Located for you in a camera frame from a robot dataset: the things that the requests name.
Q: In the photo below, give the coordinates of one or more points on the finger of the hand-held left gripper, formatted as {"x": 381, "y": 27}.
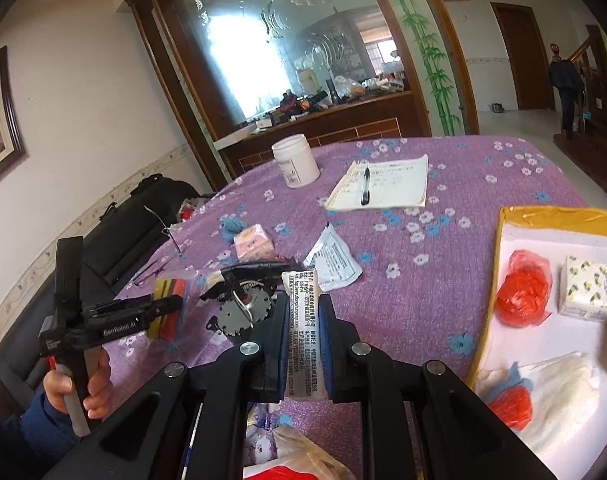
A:
{"x": 166, "y": 306}
{"x": 123, "y": 306}

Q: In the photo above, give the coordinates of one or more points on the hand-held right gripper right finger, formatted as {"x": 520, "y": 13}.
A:
{"x": 326, "y": 350}

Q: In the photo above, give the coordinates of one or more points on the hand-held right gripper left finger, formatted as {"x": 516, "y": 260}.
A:
{"x": 282, "y": 350}

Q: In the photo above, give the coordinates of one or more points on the multicolour cloth pack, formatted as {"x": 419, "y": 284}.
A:
{"x": 166, "y": 290}

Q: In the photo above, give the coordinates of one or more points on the white printed packet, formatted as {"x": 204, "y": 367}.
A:
{"x": 303, "y": 335}

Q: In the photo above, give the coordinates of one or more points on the black foil bag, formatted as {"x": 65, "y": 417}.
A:
{"x": 253, "y": 272}

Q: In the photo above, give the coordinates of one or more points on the small orange plastic bag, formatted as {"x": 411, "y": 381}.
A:
{"x": 511, "y": 407}

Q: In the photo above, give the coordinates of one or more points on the large orange plastic bag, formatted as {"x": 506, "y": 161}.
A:
{"x": 523, "y": 295}

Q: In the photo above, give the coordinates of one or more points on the yellow cardboard box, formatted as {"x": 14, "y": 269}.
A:
{"x": 533, "y": 240}

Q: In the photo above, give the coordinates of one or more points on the white fluffy towel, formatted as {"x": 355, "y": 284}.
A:
{"x": 563, "y": 400}

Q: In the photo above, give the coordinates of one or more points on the lemon print tissue pack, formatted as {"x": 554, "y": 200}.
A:
{"x": 586, "y": 287}

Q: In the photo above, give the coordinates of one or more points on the person's left forearm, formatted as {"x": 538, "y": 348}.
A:
{"x": 23, "y": 440}

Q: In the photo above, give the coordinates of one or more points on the person's left hand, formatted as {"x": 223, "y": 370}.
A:
{"x": 97, "y": 385}

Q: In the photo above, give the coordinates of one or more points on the black leather chair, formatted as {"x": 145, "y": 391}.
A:
{"x": 118, "y": 230}

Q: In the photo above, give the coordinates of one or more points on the eyeglasses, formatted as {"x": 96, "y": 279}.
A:
{"x": 163, "y": 224}

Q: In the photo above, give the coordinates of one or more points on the white flat sachet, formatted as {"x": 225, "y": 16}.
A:
{"x": 333, "y": 260}

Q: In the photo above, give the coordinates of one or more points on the small blue towel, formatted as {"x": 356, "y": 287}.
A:
{"x": 232, "y": 225}

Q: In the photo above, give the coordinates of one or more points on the white beige plastic packet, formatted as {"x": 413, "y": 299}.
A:
{"x": 308, "y": 455}

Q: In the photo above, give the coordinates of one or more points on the pink soap packet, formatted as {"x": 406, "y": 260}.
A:
{"x": 253, "y": 244}

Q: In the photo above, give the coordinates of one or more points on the purple floral tablecloth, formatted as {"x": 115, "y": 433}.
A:
{"x": 423, "y": 280}

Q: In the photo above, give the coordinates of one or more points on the black pen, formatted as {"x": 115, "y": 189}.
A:
{"x": 365, "y": 187}

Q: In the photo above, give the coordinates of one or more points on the white notebook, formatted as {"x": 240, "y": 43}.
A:
{"x": 393, "y": 185}

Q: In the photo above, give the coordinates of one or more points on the white plastic jar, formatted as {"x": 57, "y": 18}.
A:
{"x": 296, "y": 160}

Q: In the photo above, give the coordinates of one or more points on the wooden sideboard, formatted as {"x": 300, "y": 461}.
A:
{"x": 333, "y": 125}

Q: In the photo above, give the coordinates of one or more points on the pile of sideboard clutter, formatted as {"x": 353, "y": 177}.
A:
{"x": 333, "y": 95}

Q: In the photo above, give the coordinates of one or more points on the etched glass panel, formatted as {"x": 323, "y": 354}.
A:
{"x": 283, "y": 35}

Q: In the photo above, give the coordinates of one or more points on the small metal pot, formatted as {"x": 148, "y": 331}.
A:
{"x": 496, "y": 107}

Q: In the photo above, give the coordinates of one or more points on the green bamboo decal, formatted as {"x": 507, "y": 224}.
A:
{"x": 428, "y": 50}

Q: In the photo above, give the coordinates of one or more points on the brown wooden door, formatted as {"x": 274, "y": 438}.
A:
{"x": 523, "y": 60}

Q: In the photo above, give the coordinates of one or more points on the person standing far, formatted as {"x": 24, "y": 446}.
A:
{"x": 566, "y": 80}

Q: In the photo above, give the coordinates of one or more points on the wooden stair railing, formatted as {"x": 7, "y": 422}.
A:
{"x": 598, "y": 110}

